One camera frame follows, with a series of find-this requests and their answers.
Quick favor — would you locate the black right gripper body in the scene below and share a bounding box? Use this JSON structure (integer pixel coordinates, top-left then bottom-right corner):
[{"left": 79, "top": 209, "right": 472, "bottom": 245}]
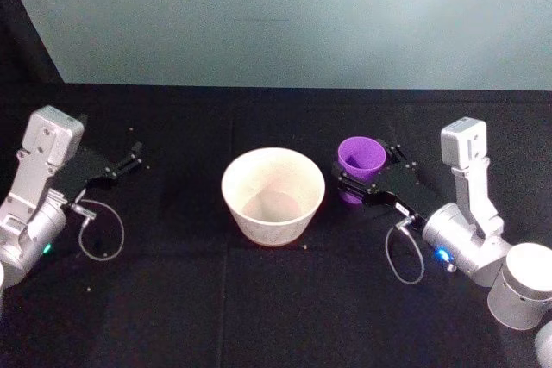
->
[{"left": 363, "top": 161, "right": 446, "bottom": 231}]

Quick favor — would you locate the black table cloth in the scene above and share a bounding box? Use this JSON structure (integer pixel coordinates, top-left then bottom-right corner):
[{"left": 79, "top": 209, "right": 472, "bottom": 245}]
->
[{"left": 0, "top": 0, "right": 552, "bottom": 368}]

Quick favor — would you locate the thin right gripper cable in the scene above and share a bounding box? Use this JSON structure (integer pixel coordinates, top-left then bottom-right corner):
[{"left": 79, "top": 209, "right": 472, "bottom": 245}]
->
[{"left": 384, "top": 215, "right": 426, "bottom": 286}]

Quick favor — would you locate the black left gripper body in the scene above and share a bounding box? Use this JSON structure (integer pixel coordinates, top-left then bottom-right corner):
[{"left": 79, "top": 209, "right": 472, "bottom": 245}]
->
[{"left": 50, "top": 143, "right": 120, "bottom": 206}]

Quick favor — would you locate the purple plastic cup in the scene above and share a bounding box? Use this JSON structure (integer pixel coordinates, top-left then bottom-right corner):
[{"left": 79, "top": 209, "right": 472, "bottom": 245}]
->
[{"left": 336, "top": 135, "right": 388, "bottom": 206}]

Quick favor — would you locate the thin gripper cable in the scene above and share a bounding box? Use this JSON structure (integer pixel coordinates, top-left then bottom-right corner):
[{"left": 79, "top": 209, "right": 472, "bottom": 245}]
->
[
  {"left": 67, "top": 198, "right": 126, "bottom": 263},
  {"left": 384, "top": 215, "right": 426, "bottom": 286}
]

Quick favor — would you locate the cream paper bowl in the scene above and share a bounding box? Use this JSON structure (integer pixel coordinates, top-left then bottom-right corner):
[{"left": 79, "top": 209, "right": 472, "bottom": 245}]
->
[{"left": 220, "top": 147, "right": 327, "bottom": 249}]

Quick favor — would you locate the thin left gripper cable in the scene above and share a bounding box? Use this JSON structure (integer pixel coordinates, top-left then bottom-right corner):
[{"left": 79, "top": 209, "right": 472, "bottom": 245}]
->
[{"left": 67, "top": 198, "right": 126, "bottom": 263}]

